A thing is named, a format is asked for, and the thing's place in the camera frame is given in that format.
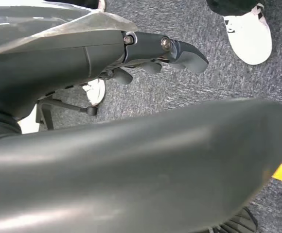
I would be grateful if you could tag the person's foot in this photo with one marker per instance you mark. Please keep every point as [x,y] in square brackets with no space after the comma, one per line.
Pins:
[102,4]
[249,38]
[96,93]

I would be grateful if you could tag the black chair base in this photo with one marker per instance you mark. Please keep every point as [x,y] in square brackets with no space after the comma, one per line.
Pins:
[58,103]

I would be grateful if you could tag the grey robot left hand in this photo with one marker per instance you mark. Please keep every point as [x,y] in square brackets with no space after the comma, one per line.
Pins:
[155,167]

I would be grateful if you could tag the black ribbed shoe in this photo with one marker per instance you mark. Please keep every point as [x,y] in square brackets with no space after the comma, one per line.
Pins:
[240,223]

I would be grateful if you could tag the ribbed grey left arm sleeve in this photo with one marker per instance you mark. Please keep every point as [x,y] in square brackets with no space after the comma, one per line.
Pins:
[0,123]

